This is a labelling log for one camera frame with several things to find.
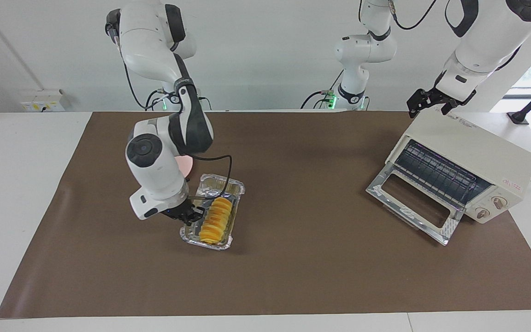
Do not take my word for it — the golden ridged bread loaf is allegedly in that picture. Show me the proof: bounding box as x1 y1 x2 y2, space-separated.
199 197 236 245

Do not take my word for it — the silver aluminium foil tray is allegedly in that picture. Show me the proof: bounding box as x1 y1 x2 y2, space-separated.
180 173 245 251

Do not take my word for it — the cream toaster oven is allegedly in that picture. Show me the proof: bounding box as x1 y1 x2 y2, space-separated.
385 110 531 225

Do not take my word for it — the glass oven door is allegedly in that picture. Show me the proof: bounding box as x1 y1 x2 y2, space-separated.
366 162 466 246

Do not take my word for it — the pink round plate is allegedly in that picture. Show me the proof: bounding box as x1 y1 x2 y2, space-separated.
176 156 194 178

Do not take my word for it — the brown table mat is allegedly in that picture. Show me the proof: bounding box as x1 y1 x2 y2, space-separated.
0 111 531 319

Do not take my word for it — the metal oven wire rack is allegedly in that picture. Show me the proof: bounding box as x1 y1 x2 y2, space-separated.
395 140 492 208

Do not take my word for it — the black left arm base cable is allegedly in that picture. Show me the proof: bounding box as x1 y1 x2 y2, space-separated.
300 69 345 110

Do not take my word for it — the black arm base cable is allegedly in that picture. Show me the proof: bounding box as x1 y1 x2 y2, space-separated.
145 89 167 111
300 69 345 110

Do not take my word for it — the black right arm base cable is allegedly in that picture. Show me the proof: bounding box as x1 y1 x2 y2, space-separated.
145 89 167 111

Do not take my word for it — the white wall socket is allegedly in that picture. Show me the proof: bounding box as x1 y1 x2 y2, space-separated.
20 90 65 112

